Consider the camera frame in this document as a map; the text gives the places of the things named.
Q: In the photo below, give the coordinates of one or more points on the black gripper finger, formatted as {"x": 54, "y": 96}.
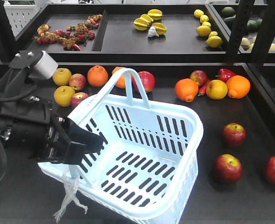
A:
{"x": 78, "y": 142}

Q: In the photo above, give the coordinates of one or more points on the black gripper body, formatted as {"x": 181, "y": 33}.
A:
{"x": 31, "y": 123}

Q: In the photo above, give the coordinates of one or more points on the light blue plastic basket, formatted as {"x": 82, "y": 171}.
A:
{"x": 147, "y": 166}

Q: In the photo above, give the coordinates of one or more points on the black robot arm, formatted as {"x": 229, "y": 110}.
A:
{"x": 31, "y": 123}

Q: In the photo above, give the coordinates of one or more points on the clear plastic tag strip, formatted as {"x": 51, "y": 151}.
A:
{"x": 69, "y": 198}

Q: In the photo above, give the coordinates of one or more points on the black upper fruit shelf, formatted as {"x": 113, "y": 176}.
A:
{"x": 118, "y": 41}

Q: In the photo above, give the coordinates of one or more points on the orange left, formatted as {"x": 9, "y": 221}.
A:
{"x": 186, "y": 89}

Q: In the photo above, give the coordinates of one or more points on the orange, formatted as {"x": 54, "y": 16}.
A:
{"x": 186, "y": 89}
{"x": 238, "y": 87}

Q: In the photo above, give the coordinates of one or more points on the white garlic bulb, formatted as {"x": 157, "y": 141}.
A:
{"x": 152, "y": 32}

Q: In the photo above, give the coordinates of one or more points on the red chili pepper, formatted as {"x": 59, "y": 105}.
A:
{"x": 202, "y": 90}

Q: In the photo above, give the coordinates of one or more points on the dark red apple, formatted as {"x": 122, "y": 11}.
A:
{"x": 199, "y": 76}
{"x": 233, "y": 135}

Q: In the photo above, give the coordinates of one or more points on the yellow round fruit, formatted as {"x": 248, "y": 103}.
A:
{"x": 216, "y": 89}

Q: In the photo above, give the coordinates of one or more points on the dark red apple middle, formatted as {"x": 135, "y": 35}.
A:
{"x": 233, "y": 135}

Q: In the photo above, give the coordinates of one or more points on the red bell pepper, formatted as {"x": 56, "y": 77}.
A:
{"x": 224, "y": 74}

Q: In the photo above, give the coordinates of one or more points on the orange right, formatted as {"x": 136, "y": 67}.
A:
{"x": 238, "y": 87}

